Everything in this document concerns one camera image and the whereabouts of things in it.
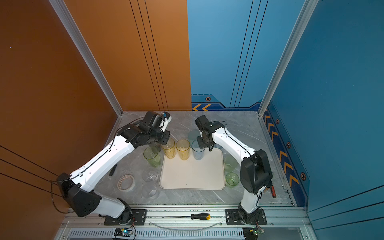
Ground teal glass left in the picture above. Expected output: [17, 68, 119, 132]
[188, 130, 201, 143]

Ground green glass left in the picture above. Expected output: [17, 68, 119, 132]
[143, 147, 161, 168]

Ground green circuit board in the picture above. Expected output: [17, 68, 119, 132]
[243, 228, 265, 240]
[113, 228, 135, 240]

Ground clear cable on rail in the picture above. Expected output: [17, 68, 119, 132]
[147, 220, 224, 232]

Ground yellow tall glass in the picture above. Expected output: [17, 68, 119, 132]
[176, 139, 191, 161]

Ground green short glass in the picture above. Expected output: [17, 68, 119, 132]
[225, 173, 240, 188]

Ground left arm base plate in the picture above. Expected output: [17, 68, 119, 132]
[104, 209, 148, 227]

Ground tape roll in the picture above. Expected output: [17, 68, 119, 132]
[117, 175, 136, 192]

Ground pale green glass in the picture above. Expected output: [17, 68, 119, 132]
[224, 155, 238, 173]

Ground light blue glass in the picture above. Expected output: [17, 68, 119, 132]
[191, 140, 205, 161]

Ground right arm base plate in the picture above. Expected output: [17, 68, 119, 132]
[225, 208, 268, 226]

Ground right green circuit board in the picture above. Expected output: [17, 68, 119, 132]
[243, 228, 265, 240]

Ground clear glass lower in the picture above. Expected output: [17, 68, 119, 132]
[142, 182, 160, 200]

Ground clear glass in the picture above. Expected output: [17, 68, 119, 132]
[142, 169, 159, 183]
[142, 182, 160, 200]

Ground black marker pen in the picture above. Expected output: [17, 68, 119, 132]
[109, 164, 118, 176]

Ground yellow ribbed glass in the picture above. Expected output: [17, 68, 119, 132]
[161, 138, 176, 159]

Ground black yellow screwdriver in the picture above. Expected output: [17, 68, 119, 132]
[163, 213, 211, 221]

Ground left green circuit board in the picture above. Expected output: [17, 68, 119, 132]
[113, 228, 135, 240]

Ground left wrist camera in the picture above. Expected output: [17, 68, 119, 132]
[161, 112, 172, 132]

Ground clear glass upper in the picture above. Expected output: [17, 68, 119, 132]
[142, 169, 159, 183]

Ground blue tall glass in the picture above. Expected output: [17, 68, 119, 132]
[214, 144, 223, 150]

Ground red handled tool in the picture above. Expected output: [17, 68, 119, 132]
[271, 186, 277, 198]

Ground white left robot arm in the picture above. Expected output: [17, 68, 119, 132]
[57, 111, 172, 224]

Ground cream rectangular tray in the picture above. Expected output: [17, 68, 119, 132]
[160, 149, 226, 190]

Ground aluminium front rail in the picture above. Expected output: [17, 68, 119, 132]
[53, 204, 319, 240]

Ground grey smoked glass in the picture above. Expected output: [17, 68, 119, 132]
[150, 143, 162, 152]

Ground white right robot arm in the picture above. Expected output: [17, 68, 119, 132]
[195, 115, 273, 224]

